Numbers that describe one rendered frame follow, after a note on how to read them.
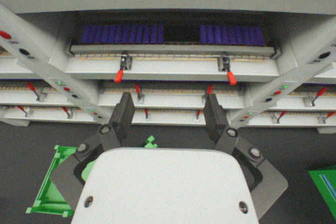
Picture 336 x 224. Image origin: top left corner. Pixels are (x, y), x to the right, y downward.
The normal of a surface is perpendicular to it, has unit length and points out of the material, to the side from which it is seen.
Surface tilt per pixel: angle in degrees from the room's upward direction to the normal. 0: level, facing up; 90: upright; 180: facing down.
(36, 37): 90
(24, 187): 0
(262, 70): 17
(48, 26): 90
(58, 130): 0
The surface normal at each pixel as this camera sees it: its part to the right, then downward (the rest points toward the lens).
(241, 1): -0.03, 0.96
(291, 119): -0.02, -0.26
